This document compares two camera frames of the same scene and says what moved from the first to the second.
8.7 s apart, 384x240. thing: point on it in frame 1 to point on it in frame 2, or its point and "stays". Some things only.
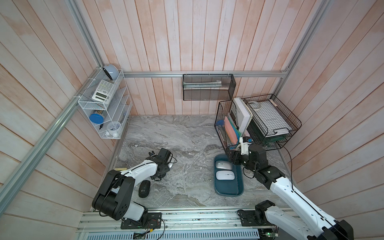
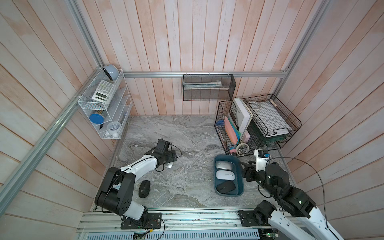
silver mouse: x=224 y=164 stays
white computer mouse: x=225 y=175 stays
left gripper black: x=166 y=169 to x=170 y=158
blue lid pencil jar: x=96 y=118 stays
